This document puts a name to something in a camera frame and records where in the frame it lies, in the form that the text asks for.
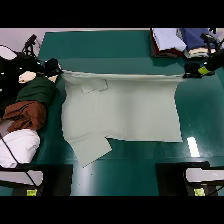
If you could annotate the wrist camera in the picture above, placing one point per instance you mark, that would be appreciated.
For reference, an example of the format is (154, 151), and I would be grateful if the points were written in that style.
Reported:
(30, 41)
(208, 40)

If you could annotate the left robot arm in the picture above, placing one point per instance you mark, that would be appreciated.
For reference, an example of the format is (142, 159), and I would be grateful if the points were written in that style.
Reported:
(12, 70)

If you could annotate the pale lilac garment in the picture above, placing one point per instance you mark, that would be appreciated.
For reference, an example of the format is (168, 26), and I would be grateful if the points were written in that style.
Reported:
(168, 39)

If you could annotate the white garment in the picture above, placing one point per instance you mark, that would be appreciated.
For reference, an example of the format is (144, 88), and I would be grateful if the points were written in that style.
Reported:
(20, 146)

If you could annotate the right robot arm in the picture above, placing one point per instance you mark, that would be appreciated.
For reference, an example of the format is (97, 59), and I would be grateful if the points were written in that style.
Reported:
(217, 60)

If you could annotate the pale grey T-shirt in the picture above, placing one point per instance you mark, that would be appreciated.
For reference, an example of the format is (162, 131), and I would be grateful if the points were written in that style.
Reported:
(123, 106)

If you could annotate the beige garment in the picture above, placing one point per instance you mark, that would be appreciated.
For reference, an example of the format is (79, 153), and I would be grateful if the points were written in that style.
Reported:
(26, 77)

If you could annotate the brown garment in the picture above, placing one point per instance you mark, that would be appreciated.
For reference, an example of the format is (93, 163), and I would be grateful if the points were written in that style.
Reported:
(28, 115)

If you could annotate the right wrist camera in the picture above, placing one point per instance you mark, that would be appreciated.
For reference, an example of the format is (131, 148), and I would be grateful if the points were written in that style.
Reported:
(208, 40)

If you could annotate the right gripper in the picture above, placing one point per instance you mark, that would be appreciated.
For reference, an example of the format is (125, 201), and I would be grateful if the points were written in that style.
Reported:
(192, 70)

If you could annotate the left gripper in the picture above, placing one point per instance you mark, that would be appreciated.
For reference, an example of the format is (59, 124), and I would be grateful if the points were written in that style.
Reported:
(52, 67)

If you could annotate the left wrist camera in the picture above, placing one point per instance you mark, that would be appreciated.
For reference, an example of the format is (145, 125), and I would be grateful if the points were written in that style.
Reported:
(30, 41)

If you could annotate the pale pink garment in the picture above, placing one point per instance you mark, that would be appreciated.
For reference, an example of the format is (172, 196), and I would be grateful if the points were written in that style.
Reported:
(200, 52)

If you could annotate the blue garment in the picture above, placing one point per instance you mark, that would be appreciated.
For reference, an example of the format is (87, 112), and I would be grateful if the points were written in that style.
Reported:
(195, 38)

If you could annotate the dark green garment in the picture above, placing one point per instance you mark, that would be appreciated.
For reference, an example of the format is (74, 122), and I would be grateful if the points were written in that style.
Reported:
(38, 90)

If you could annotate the dark red garment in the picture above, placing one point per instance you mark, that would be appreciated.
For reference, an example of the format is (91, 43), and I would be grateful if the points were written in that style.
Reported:
(163, 53)

